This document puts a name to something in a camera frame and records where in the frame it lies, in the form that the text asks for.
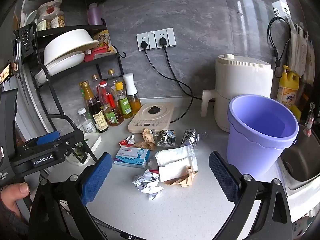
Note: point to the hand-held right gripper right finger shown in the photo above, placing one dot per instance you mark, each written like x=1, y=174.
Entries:
x=223, y=177

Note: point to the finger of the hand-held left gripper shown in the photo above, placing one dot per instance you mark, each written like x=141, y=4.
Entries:
x=47, y=137
x=72, y=140

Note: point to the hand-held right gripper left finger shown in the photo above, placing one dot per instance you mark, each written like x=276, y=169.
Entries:
x=97, y=177

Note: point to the blue medicine box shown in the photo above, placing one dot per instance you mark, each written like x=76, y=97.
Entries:
x=131, y=156

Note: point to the purple plastic bucket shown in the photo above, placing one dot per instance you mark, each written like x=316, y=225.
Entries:
x=255, y=150

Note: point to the red and white wrapper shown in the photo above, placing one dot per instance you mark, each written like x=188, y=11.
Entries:
x=126, y=142

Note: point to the white printed paper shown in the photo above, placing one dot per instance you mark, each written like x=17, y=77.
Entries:
x=148, y=183

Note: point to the white paper towel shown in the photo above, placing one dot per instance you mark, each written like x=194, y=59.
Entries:
x=175, y=160

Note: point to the silver foil wrapper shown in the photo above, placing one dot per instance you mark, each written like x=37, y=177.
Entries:
x=190, y=137
x=166, y=138

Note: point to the person's left hand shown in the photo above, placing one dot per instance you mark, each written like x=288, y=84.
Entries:
x=15, y=192

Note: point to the small clear white-capped bottle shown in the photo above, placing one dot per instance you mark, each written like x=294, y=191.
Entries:
x=87, y=125

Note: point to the white rectangular dish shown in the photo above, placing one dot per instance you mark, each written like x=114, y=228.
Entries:
x=93, y=140

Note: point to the oil bottle red label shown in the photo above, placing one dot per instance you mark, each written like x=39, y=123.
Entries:
x=110, y=110

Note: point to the white plate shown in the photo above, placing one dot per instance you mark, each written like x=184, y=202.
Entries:
x=42, y=76
x=70, y=60

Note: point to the green label bottle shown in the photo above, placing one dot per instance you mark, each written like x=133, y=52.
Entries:
x=123, y=105

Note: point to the gold cap glass bottle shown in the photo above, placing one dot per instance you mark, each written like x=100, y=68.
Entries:
x=112, y=76
x=95, y=80

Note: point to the white top oil sprayer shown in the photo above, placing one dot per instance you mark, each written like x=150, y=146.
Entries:
x=133, y=102

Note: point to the beige induction cooker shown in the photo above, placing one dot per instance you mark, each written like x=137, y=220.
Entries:
x=155, y=120

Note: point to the steel sink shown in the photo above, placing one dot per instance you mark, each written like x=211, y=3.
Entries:
x=305, y=155

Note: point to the red container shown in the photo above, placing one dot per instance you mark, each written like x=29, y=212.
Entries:
x=96, y=55

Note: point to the yellow sponge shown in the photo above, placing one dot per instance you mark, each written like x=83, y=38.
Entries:
x=296, y=111

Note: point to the white air fryer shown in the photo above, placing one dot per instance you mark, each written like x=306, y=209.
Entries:
x=240, y=80

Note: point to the faucet with pink filter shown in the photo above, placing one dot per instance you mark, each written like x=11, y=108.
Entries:
x=309, y=127

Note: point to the black grater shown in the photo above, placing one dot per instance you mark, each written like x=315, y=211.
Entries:
x=25, y=37

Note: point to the yellow snack packet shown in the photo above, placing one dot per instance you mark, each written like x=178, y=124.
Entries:
x=103, y=38

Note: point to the yellow detergent bottle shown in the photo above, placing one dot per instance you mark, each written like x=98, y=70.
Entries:
x=287, y=90

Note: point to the glass jar green label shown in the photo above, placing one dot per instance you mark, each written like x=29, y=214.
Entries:
x=43, y=25

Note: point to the black kitchen rack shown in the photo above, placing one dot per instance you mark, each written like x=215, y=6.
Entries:
x=75, y=27

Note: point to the glass jar of grains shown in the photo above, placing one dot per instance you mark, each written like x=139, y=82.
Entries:
x=58, y=21

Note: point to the white plastic spoons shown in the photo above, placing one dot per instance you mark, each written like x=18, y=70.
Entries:
x=30, y=17

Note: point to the purple cup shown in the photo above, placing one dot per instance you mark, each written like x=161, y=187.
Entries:
x=95, y=15

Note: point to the clear lidded container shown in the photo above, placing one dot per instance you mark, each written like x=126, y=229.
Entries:
x=48, y=8

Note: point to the hanging chopstick packet bag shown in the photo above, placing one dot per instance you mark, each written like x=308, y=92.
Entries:
x=310, y=62
x=297, y=50

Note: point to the white wall socket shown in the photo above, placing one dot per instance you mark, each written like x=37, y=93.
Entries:
x=146, y=38
x=168, y=36

